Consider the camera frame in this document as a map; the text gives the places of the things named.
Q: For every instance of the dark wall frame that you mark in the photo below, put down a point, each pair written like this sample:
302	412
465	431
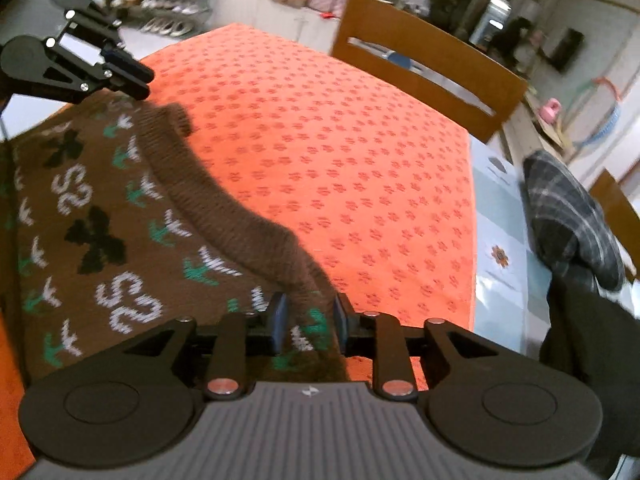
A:
564	49

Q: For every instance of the low wooden cabinet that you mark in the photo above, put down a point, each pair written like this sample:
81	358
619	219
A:
547	135

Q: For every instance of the dark plaid garment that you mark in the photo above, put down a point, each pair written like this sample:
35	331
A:
570	220

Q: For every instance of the pastel hula hoop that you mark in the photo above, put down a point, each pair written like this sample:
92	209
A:
607	120

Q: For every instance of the light floral tablecloth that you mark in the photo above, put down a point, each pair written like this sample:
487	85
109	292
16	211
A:
500	270

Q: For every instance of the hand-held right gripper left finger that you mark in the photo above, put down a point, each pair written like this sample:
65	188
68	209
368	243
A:
277	327

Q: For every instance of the brown patterned knit sweater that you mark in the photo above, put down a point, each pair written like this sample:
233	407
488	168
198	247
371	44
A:
130	220

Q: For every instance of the pink kettlebell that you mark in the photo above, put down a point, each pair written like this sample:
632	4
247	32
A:
551	110

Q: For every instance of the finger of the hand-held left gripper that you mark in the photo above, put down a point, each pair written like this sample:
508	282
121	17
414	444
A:
135	77
116	55

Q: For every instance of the orange patterned mat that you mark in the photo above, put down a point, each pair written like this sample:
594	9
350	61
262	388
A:
340	160

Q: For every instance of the black folded garment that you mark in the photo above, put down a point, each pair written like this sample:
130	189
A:
595	355

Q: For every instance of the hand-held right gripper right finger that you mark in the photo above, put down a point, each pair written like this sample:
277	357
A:
343	322

